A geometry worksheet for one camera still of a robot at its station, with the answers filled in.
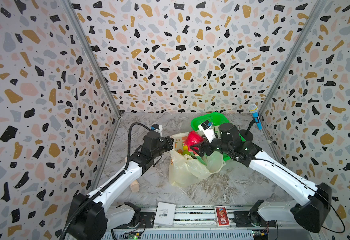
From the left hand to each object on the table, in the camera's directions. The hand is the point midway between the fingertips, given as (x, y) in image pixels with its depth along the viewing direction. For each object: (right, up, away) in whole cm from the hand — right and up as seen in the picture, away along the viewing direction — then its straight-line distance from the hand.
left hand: (175, 136), depth 78 cm
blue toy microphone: (+46, +16, +12) cm, 50 cm away
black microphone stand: (+49, 0, +29) cm, 57 cm away
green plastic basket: (+29, +11, +35) cm, 46 cm away
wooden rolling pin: (-22, -27, +3) cm, 35 cm away
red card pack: (+24, -39, -5) cm, 46 cm away
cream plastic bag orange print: (+5, -16, -6) cm, 18 cm away
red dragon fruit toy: (+9, 0, -9) cm, 13 cm away
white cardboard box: (-5, -37, -6) cm, 38 cm away
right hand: (+9, -1, -7) cm, 12 cm away
